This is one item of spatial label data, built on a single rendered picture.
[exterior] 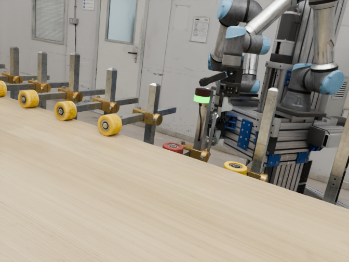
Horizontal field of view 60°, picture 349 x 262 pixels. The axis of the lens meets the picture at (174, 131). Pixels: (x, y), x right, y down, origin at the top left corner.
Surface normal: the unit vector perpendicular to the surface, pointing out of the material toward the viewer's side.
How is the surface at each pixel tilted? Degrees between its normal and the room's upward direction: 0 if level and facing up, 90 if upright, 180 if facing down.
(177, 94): 90
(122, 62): 90
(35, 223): 0
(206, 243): 0
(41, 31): 90
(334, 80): 97
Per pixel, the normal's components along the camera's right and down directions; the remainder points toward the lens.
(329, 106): 0.48, 0.30
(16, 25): -0.51, 0.17
